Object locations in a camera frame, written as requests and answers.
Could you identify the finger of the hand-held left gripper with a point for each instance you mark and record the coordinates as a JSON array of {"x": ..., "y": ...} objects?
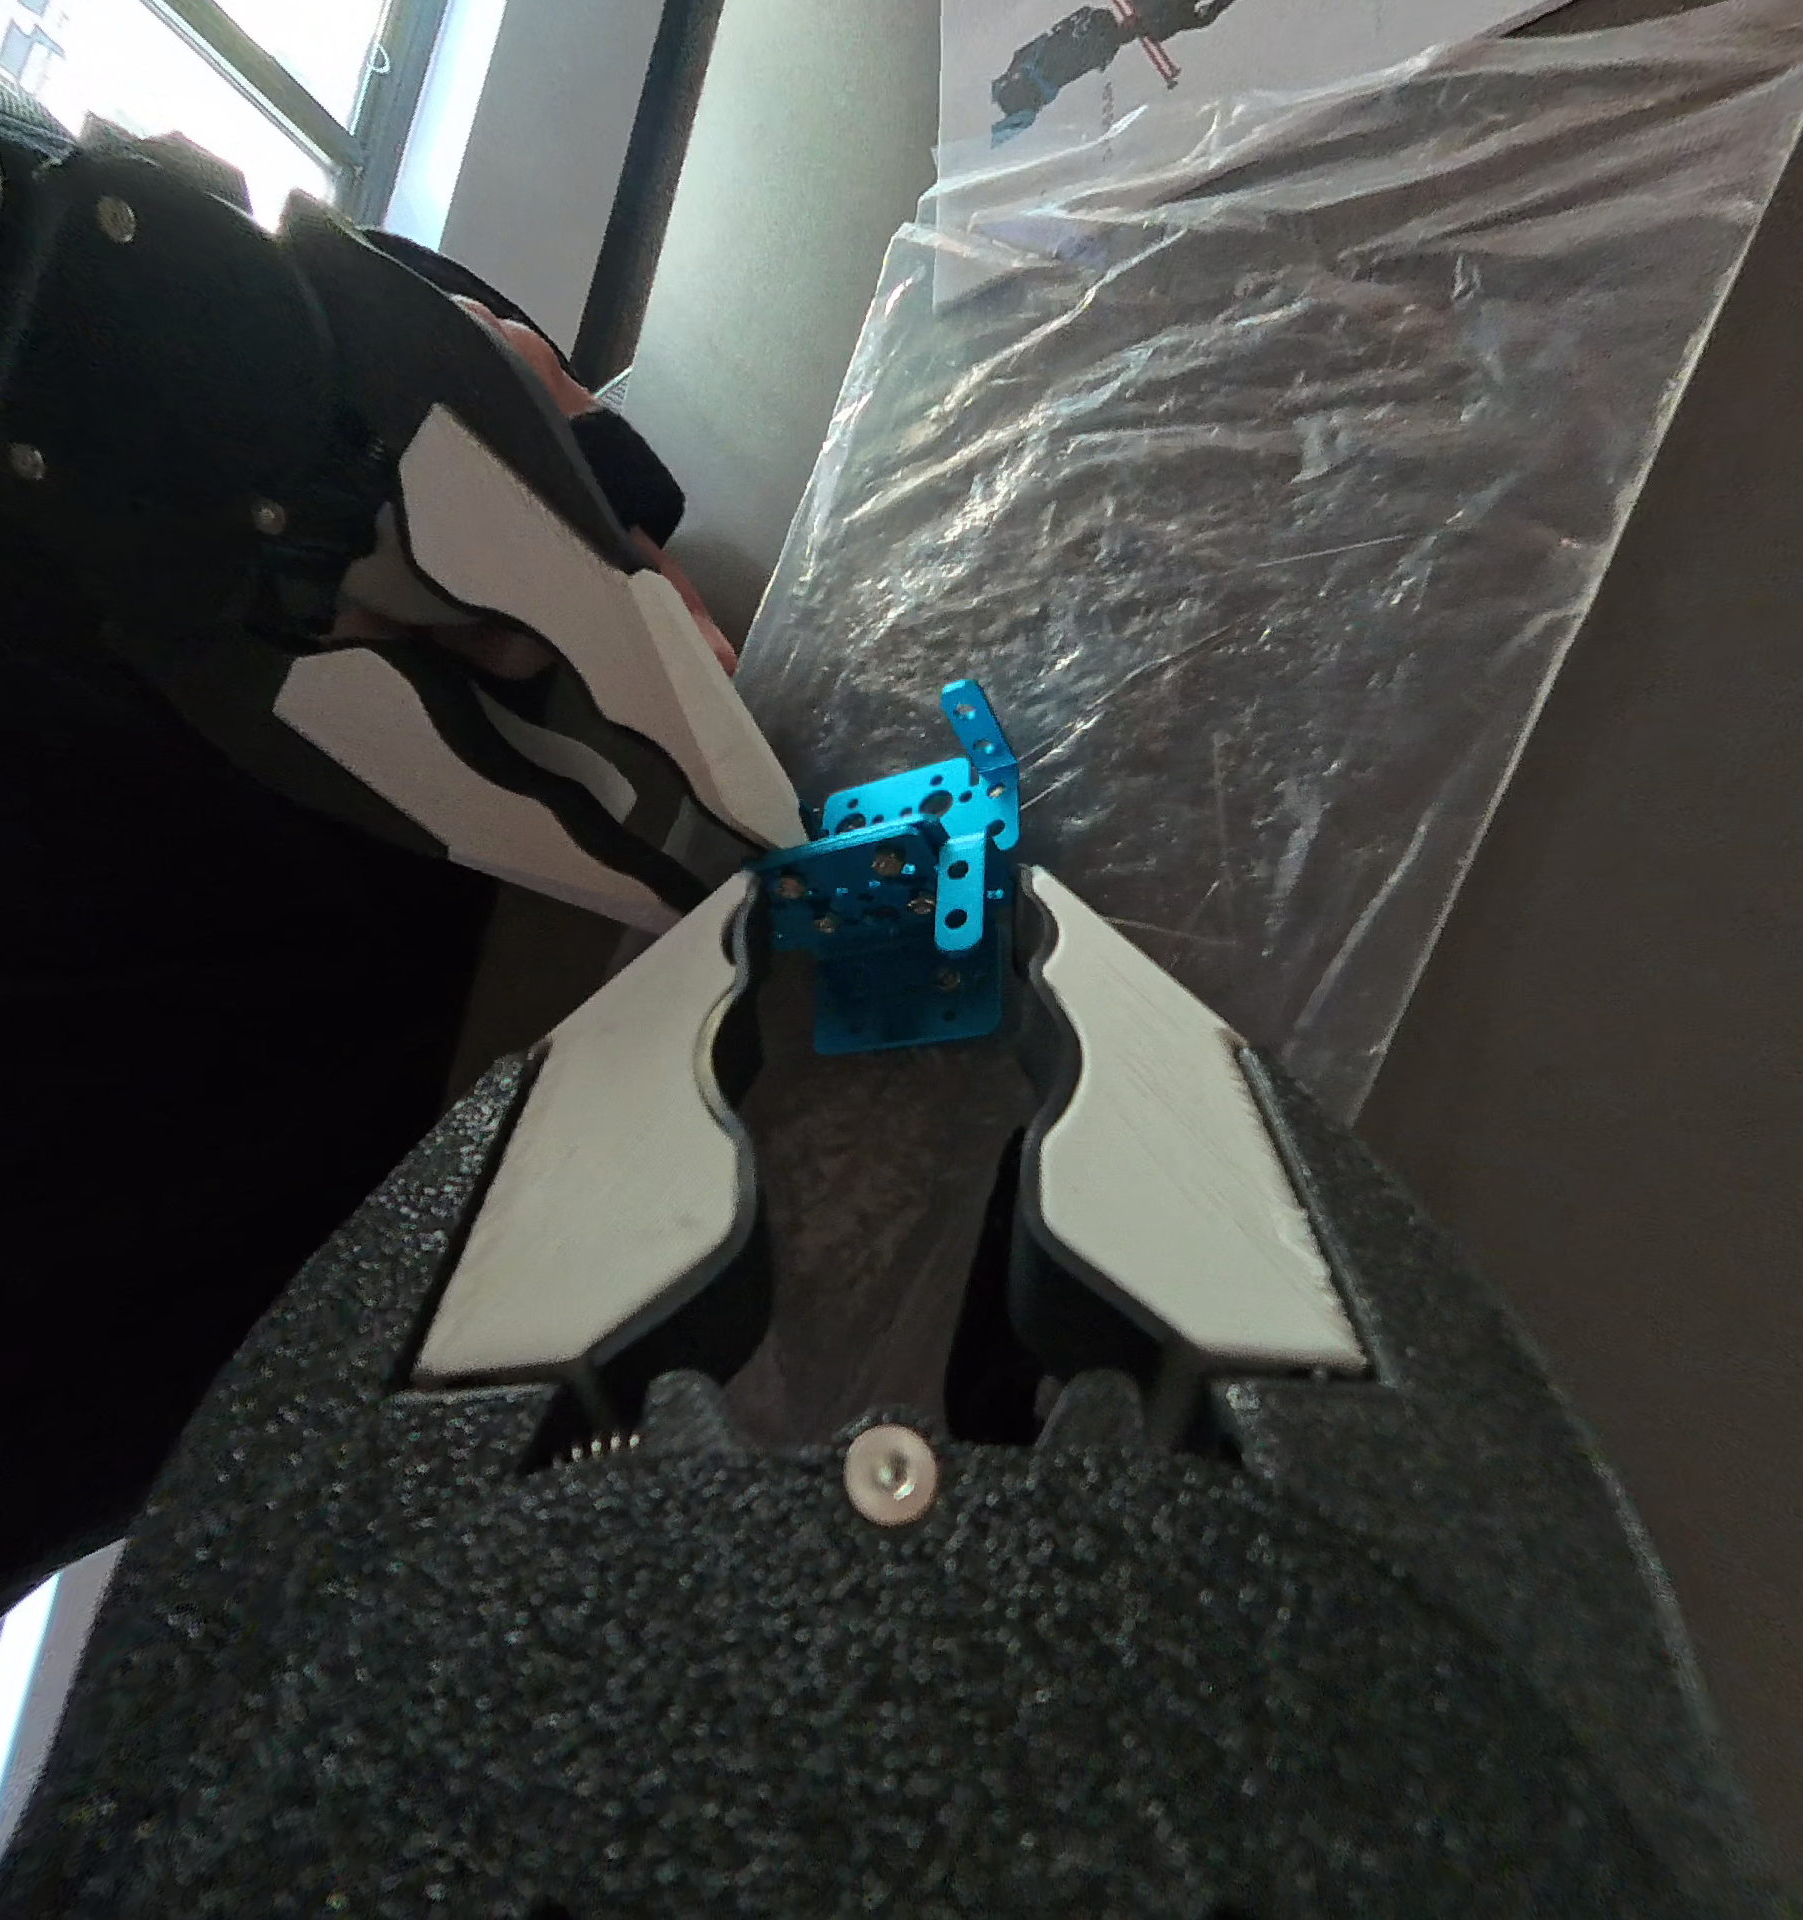
[
  {"x": 391, "y": 719},
  {"x": 540, "y": 541}
]

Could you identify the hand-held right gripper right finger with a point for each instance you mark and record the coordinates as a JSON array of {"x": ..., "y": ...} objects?
[{"x": 1202, "y": 1199}]

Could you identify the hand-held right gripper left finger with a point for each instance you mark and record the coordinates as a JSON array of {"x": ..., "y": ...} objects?
[{"x": 586, "y": 1199}]

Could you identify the blue metal bracket assembly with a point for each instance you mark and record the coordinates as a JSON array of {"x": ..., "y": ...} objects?
[{"x": 886, "y": 1021}]

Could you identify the person's left hand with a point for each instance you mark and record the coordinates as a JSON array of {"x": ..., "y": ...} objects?
[{"x": 540, "y": 360}]

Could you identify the large window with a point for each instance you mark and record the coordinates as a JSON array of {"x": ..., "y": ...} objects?
[{"x": 167, "y": 62}]

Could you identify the clear plastic bag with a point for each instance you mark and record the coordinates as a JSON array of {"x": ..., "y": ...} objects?
[{"x": 1215, "y": 601}]

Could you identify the open instruction manual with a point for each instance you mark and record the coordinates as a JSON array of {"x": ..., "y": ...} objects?
[{"x": 1020, "y": 45}]

